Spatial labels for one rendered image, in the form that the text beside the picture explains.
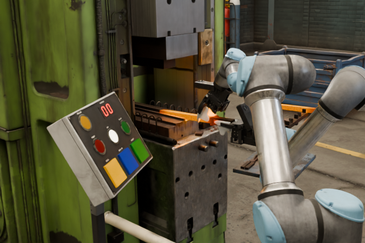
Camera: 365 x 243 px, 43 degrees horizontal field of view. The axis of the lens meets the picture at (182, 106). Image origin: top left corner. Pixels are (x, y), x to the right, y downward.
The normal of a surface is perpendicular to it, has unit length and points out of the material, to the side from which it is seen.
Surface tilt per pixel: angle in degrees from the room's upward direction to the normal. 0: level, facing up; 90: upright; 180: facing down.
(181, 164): 90
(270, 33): 90
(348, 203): 7
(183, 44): 90
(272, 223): 60
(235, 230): 0
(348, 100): 84
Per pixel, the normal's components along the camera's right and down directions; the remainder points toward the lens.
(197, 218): 0.75, 0.15
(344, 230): 0.06, 0.22
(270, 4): -0.75, 0.18
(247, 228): -0.02, -0.97
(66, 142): -0.29, 0.25
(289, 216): 0.05, -0.44
